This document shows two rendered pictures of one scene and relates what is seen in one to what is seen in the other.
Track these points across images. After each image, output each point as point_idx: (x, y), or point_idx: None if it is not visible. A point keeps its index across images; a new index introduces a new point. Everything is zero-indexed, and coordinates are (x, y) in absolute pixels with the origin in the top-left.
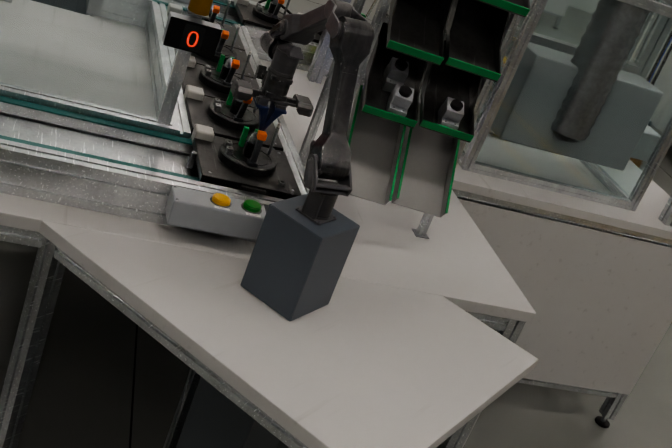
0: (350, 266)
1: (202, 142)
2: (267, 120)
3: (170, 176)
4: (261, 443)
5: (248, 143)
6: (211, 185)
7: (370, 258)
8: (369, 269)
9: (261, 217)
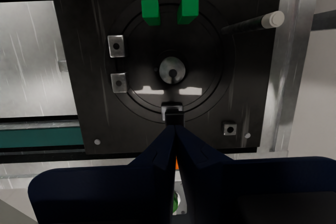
0: (294, 149)
1: (71, 10)
2: (184, 190)
3: (42, 166)
4: None
5: (158, 78)
6: (106, 163)
7: (332, 123)
8: (317, 147)
9: (177, 214)
